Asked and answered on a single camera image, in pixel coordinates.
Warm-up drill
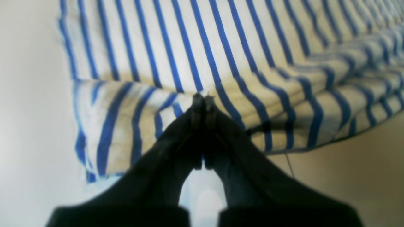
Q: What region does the blue white striped T-shirt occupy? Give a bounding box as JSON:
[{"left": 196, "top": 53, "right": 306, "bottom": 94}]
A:
[{"left": 59, "top": 0, "right": 404, "bottom": 183}]

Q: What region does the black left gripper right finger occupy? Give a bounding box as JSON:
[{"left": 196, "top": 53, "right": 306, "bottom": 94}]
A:
[{"left": 204, "top": 96, "right": 363, "bottom": 227}]

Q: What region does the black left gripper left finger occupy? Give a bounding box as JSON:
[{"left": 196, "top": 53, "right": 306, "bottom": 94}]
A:
[{"left": 46, "top": 94, "right": 204, "bottom": 227}]

